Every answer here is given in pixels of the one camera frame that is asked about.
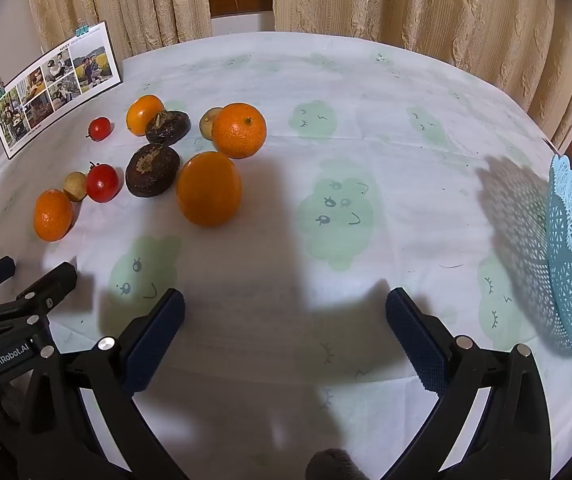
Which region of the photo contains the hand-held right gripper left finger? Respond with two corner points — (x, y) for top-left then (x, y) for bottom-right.
(16, 287), (191, 480)

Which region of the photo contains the beige patterned curtain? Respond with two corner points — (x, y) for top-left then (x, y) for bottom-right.
(271, 0), (572, 148)
(26, 0), (213, 61)

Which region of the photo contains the dark water chestnut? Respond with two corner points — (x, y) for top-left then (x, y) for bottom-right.
(145, 109), (191, 145)
(125, 143), (181, 198)

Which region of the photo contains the grey fuzzy cloth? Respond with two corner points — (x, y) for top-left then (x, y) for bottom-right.
(306, 449), (367, 480)

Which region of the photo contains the small cherry tomato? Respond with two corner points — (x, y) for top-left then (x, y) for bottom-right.
(86, 116), (114, 142)

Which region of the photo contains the white printed tablecloth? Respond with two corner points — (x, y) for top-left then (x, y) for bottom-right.
(0, 31), (572, 480)

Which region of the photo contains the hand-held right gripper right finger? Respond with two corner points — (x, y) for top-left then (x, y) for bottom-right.
(381, 287), (552, 480)

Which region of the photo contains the large smooth orange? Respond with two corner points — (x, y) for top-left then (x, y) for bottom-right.
(176, 151), (243, 227)

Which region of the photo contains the mandarin with stem mark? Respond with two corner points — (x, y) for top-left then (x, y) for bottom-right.
(211, 102), (267, 159)

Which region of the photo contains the pale brown longan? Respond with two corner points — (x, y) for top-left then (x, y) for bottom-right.
(62, 171), (89, 203)

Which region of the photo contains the greenish brown small fruit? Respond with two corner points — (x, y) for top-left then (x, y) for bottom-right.
(199, 107), (225, 140)

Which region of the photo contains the large cherry tomato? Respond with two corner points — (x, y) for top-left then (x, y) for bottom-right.
(86, 161), (120, 204)

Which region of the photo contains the photo collage card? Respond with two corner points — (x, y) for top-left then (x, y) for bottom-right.
(0, 21), (123, 160)

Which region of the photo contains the small orange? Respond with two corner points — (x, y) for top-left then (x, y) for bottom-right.
(126, 94), (165, 137)
(34, 189), (74, 242)

